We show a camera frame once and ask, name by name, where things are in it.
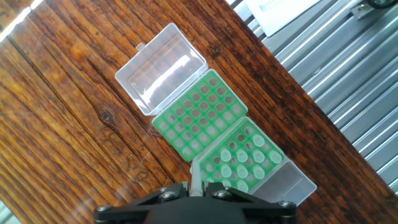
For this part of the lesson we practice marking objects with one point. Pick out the printed white paper sheet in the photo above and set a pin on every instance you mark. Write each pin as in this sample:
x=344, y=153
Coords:
x=280, y=15

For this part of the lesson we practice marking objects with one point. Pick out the brown wooden board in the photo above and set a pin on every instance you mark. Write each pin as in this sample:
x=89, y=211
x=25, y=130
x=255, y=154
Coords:
x=62, y=124

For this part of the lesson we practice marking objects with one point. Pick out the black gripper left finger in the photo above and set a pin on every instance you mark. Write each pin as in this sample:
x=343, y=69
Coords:
x=169, y=194

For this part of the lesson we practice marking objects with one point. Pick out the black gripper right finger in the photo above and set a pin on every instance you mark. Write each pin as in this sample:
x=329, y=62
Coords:
x=221, y=193

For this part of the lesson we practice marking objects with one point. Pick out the clear box with green rack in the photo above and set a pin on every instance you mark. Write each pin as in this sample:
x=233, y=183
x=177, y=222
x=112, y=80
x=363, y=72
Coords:
x=280, y=183
x=161, y=71

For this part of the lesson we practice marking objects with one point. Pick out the aluminium post with foot bracket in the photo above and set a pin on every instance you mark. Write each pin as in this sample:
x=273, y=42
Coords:
x=360, y=11

